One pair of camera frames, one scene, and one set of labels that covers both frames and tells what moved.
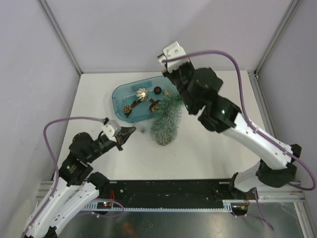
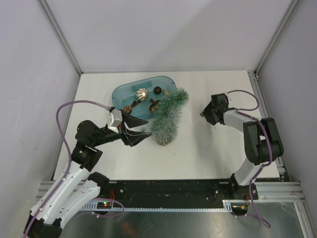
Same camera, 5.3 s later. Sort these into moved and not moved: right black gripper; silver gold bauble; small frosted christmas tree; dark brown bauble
Moved: right black gripper
Not moved: silver gold bauble; dark brown bauble; small frosted christmas tree
